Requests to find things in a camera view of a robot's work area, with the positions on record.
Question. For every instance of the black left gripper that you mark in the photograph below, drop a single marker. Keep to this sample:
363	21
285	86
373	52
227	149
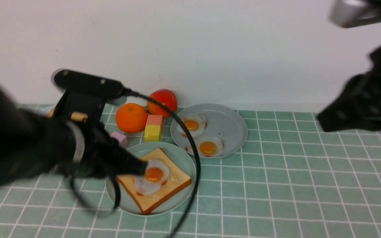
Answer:
104	156

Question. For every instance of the fried egg top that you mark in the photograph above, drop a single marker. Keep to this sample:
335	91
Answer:
156	175

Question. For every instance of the fried egg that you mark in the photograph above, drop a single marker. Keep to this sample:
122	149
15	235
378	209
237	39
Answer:
196	124
156	175
209	146

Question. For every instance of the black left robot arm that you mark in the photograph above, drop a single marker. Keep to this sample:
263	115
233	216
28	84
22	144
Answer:
32	144

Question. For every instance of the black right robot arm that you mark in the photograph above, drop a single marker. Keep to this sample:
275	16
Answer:
358	107

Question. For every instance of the yellow and pink block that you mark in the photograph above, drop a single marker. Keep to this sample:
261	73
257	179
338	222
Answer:
154	128

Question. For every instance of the toast slice bottom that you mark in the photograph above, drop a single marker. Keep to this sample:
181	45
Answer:
169	181

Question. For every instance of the orange fruit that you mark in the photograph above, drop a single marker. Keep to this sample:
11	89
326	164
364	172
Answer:
131	118

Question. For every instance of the light green plate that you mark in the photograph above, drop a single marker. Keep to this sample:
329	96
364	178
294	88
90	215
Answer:
177	190

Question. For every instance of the fried egg middle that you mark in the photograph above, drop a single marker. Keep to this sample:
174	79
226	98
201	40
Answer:
196	124

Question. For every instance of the red tomato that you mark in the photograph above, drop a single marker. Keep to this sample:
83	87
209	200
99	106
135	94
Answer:
165	97

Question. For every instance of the fried egg bottom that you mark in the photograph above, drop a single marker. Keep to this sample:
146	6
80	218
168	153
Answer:
209	146

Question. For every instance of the grey plate with eggs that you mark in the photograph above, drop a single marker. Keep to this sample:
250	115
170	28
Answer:
223	123

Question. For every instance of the green checkered tablecloth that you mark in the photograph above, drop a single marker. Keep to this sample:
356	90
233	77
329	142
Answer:
289	180

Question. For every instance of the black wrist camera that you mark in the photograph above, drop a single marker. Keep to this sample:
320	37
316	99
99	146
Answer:
85	94

